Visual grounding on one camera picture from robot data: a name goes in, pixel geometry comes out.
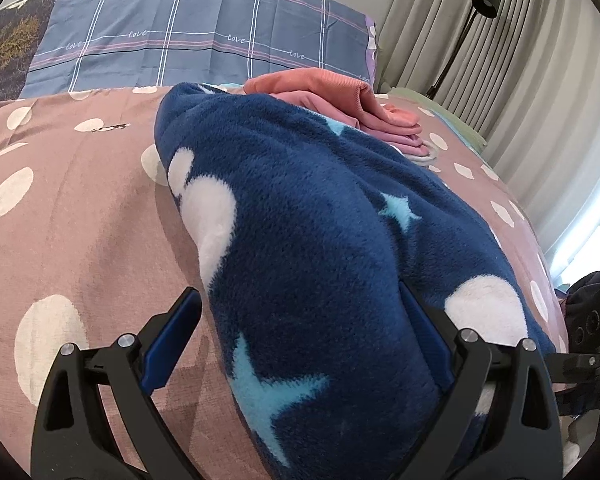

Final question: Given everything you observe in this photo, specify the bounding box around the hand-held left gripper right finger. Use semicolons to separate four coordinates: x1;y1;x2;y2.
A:
400;279;563;480

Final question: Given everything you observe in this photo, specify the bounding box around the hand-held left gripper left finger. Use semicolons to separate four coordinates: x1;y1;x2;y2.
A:
30;286;203;480

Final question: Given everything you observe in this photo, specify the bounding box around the green bedsheet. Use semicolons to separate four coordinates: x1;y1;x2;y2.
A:
387;86;488;148

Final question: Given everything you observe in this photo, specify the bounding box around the stack of folded pink clothes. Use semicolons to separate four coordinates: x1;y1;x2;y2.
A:
410;147;443;168

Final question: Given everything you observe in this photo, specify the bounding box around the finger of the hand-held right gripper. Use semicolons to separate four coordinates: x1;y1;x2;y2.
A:
547;350;600;391

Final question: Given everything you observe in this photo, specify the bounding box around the black floor lamp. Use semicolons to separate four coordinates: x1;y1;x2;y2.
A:
425;0;501;101

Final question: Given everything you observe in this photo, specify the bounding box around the pink polka-dot blanket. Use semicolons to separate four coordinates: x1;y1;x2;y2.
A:
0;85;568;480

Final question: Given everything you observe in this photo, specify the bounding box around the blue plaid pillow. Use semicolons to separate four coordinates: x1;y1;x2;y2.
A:
19;0;378;100

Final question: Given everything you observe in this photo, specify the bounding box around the dark tree-print pillow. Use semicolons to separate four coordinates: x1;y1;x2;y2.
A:
0;0;63;106

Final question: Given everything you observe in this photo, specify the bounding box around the pink folded garment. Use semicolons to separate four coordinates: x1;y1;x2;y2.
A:
270;91;428;158

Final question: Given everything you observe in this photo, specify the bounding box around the salmon folded garment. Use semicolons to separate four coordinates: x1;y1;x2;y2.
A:
243;67;422;136

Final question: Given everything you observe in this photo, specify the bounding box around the grey curtain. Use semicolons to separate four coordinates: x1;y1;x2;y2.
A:
377;0;600;281

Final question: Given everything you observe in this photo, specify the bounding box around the blue fleece star-print robe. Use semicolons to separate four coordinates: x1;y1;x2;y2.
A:
154;81;581;480

